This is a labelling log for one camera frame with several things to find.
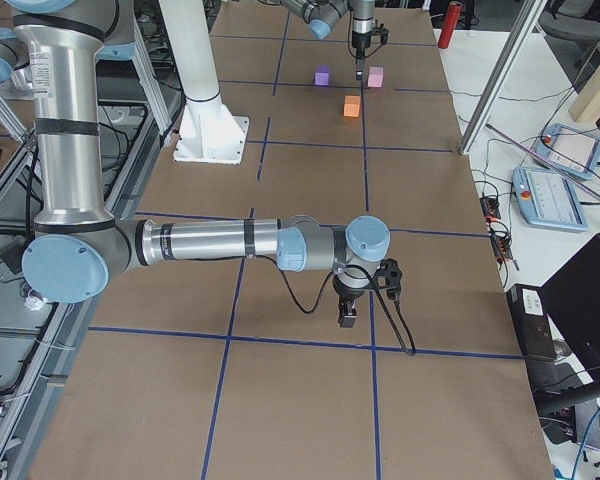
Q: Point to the orange foam cube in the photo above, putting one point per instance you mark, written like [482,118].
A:
[352,106]

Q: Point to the far blue teach pendant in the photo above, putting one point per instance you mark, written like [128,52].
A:
[573,151]

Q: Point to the aluminium frame post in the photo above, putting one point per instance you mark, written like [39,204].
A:
[522,28]

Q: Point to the red cylinder tube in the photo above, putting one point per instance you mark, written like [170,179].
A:
[451,18]

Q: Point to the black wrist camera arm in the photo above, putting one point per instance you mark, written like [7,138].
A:
[379,30]
[388,277]

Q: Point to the reacher grabber stick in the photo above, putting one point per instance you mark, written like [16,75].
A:
[546,163]

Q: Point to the black box with label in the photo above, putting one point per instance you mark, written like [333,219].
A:
[530,323]

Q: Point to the blue teach pendant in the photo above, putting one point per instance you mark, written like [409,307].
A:
[547,200]
[573,151]

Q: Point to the near blue teach pendant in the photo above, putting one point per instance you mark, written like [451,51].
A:
[547,200]

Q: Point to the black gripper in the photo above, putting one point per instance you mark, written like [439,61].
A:
[348,294]
[360,43]

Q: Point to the pink foam cube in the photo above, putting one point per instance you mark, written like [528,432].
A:
[375,77]

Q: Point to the black laptop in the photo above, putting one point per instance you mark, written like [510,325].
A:
[571,298]

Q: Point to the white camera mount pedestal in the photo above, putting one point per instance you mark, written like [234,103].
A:
[208,132]

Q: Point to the purple foam cube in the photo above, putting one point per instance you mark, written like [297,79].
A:
[322,75]

